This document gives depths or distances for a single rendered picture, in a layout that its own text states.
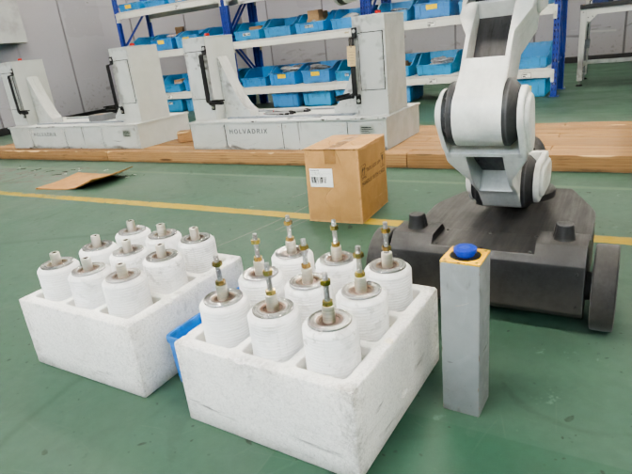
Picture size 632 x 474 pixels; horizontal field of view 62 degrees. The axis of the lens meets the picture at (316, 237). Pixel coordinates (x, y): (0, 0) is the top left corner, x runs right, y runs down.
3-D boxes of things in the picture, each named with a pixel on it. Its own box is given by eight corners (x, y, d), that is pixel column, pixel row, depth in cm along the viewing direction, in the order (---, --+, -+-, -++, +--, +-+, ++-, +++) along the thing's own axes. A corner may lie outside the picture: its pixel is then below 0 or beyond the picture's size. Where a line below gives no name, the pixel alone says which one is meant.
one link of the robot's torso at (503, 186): (477, 167, 158) (438, 72, 118) (549, 169, 148) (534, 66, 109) (468, 215, 154) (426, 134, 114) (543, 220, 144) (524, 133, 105)
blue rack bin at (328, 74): (321, 79, 646) (319, 61, 638) (349, 77, 627) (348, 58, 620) (301, 84, 605) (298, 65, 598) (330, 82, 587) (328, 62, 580)
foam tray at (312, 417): (295, 326, 138) (287, 263, 132) (439, 359, 118) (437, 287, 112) (190, 418, 108) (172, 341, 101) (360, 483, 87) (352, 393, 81)
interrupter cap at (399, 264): (405, 259, 110) (405, 256, 110) (406, 274, 103) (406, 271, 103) (369, 260, 111) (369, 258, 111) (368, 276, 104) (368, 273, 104)
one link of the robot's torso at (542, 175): (481, 187, 165) (481, 145, 160) (550, 189, 155) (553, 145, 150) (464, 207, 148) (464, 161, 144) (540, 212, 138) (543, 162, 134)
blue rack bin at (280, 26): (285, 36, 648) (283, 18, 641) (312, 33, 630) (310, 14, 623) (262, 38, 608) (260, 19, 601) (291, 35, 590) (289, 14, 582)
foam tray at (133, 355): (151, 295, 166) (139, 242, 160) (251, 315, 146) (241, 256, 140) (39, 361, 135) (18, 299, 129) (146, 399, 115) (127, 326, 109)
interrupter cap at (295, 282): (283, 291, 102) (283, 287, 102) (296, 274, 109) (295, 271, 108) (321, 292, 100) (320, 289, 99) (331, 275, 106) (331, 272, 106)
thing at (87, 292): (110, 323, 135) (92, 260, 129) (135, 331, 130) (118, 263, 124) (78, 343, 127) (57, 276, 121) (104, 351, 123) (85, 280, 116)
